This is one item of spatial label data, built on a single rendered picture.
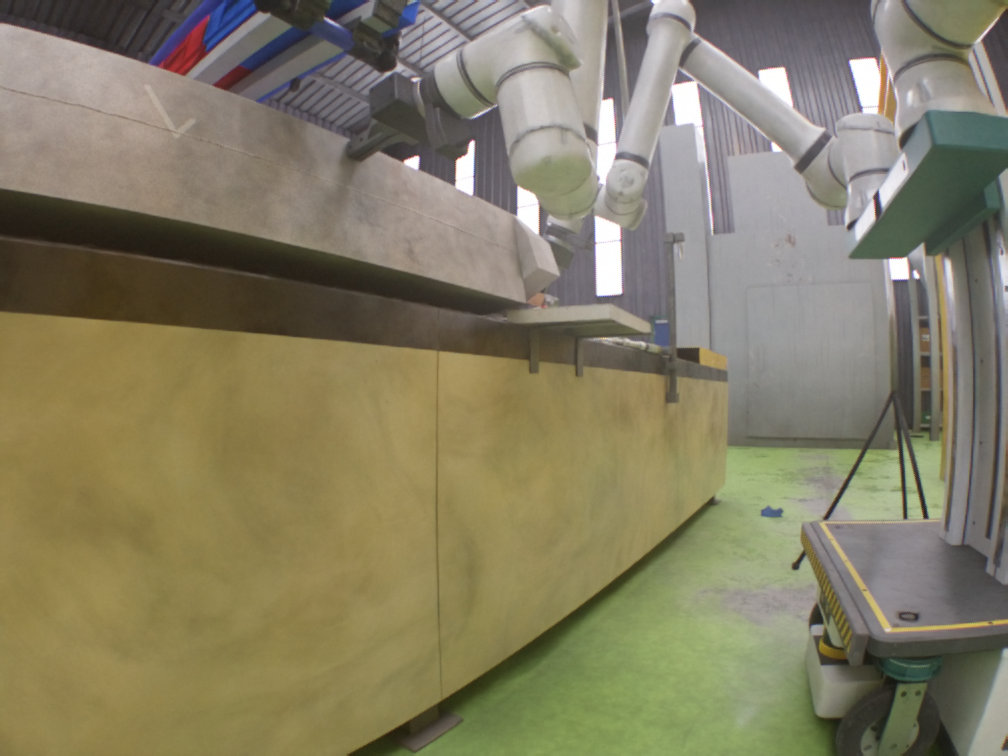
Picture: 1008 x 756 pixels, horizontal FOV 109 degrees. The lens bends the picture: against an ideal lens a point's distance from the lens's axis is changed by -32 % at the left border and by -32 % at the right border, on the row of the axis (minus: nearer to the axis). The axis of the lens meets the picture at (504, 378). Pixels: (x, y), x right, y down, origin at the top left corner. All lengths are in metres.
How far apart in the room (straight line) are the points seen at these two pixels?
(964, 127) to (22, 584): 1.21
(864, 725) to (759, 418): 5.68
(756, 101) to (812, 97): 10.01
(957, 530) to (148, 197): 1.44
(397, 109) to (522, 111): 0.18
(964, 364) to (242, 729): 1.37
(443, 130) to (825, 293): 6.05
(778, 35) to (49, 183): 12.34
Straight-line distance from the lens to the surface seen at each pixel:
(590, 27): 0.80
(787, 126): 1.51
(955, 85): 0.91
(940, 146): 0.83
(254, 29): 0.85
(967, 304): 1.24
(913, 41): 0.95
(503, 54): 0.62
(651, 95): 1.29
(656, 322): 10.44
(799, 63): 12.01
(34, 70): 0.65
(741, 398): 6.50
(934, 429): 7.86
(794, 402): 6.40
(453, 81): 0.65
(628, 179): 1.17
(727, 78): 1.53
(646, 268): 10.82
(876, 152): 1.35
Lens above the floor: 0.64
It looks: 1 degrees up
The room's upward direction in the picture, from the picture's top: 1 degrees clockwise
